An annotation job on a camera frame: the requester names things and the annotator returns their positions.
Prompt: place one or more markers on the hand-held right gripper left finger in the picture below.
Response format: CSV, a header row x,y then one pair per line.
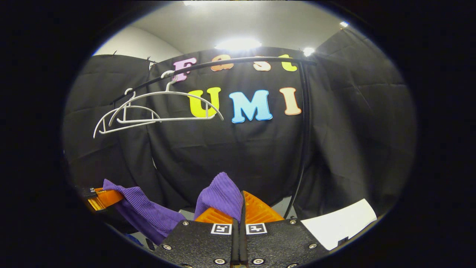
x,y
200,242

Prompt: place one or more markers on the ceiling light panel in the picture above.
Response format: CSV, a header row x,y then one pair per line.
x,y
238,44
308,51
344,24

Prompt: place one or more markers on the black backdrop cloth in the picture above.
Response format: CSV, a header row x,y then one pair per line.
x,y
353,130

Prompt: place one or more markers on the purple ribbed jacket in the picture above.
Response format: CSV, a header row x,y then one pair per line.
x,y
221,193

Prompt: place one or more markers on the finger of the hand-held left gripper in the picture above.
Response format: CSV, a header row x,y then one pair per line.
x,y
106,199

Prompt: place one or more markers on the white paper stack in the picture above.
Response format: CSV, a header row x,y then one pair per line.
x,y
338,223

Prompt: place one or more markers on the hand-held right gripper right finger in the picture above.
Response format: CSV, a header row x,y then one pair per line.
x,y
279,242

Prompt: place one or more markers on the white plastic hanger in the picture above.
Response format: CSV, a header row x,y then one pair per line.
x,y
111,114
178,119

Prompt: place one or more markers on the black metal clothes rack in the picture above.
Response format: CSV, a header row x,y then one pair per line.
x,y
305,130

